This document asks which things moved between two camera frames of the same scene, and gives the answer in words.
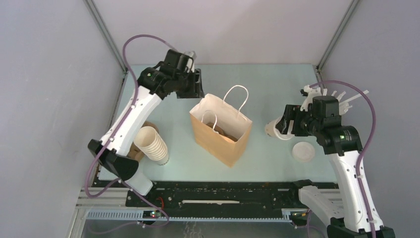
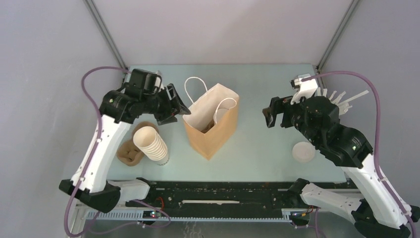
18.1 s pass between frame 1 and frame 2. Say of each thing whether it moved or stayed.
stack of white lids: stayed
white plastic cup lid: moved
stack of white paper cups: stayed
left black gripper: moved
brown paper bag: moved
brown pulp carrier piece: moved
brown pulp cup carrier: stayed
